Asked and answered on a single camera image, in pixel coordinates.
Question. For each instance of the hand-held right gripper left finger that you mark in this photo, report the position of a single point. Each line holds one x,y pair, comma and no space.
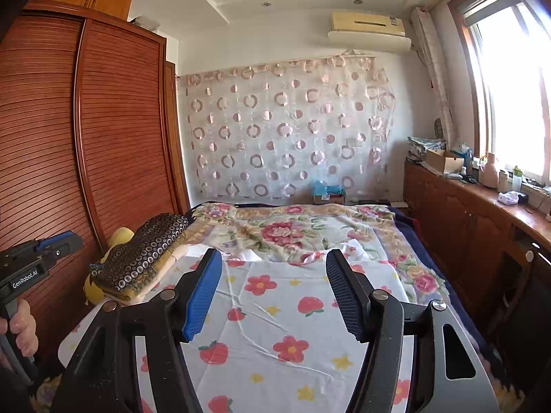
202,297

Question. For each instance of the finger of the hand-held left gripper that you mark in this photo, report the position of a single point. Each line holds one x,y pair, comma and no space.
54,240
71,247

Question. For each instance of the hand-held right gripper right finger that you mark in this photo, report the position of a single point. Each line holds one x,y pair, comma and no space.
344,297

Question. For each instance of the navy circle-patterned garment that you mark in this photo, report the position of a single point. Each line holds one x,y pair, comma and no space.
142,249

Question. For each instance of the person's left hand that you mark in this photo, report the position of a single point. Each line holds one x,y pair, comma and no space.
23,329

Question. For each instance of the yellow plush toy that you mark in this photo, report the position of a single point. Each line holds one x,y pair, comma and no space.
119,237

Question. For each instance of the white fruit-print sheet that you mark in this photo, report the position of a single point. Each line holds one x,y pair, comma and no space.
267,309

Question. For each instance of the small cardboard box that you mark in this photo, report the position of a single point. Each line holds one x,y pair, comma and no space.
329,199

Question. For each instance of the floral quilt on bed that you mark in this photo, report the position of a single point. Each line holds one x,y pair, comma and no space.
407,215

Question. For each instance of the blue tissue packets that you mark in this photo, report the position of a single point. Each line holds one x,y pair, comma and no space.
327,187

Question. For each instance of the wooden louvered wardrobe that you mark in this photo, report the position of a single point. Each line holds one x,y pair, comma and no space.
120,137

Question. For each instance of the long wooden cabinet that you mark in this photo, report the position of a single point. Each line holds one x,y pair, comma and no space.
456,215

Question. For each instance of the open cardboard box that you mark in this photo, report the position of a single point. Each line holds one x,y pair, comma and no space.
443,161

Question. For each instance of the stack of folded cloths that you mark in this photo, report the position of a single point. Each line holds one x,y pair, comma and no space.
424,146

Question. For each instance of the sheer circle-patterned curtain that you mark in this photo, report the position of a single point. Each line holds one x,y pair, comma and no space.
280,129

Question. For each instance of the blue plastic bag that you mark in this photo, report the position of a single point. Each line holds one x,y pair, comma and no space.
462,152

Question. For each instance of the white round knob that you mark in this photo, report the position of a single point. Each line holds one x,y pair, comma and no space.
530,256

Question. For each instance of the pale pink jug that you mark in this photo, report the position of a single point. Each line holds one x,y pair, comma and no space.
490,174

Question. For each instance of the grey oval object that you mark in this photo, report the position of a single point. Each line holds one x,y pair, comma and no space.
440,128

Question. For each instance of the white small bottle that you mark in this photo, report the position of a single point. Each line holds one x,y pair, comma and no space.
503,181

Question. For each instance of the small black box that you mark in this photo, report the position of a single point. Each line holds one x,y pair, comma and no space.
522,198

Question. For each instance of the green-capped bottle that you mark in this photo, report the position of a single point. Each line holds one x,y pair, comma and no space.
517,180

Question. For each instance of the white patterned window curtain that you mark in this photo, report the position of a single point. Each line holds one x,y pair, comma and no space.
434,60

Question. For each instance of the beige air conditioner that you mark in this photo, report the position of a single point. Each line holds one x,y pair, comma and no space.
366,30

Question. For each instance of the wooden framed window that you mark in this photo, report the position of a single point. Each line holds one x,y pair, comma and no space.
512,86

